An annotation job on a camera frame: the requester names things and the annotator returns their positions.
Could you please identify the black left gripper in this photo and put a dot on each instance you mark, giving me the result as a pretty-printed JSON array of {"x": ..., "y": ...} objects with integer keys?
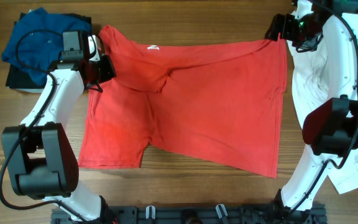
[{"x": 105, "y": 70}]

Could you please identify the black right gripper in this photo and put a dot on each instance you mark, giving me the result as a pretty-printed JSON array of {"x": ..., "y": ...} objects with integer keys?
[{"x": 276, "y": 28}]

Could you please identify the red printed t-shirt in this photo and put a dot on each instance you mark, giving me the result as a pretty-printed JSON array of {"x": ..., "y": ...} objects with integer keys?
[{"x": 221, "y": 103}]

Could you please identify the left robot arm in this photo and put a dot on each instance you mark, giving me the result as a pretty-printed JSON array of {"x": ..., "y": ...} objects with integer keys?
[{"x": 40, "y": 167}]

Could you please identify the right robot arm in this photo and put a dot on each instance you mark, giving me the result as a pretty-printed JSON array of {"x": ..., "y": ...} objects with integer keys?
[{"x": 322, "y": 37}]

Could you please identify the light grey folded garment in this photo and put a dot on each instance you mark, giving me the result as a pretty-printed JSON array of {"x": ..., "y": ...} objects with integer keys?
[{"x": 29, "y": 90}]

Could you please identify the white crumpled t-shirt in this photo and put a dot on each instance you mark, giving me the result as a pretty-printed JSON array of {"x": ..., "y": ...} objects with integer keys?
[{"x": 318, "y": 76}]

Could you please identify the blue polo shirt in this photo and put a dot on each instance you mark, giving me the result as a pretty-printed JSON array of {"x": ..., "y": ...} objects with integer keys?
[{"x": 33, "y": 40}]

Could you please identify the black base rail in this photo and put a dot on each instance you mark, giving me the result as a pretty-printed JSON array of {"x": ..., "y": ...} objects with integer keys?
[{"x": 247, "y": 214}]

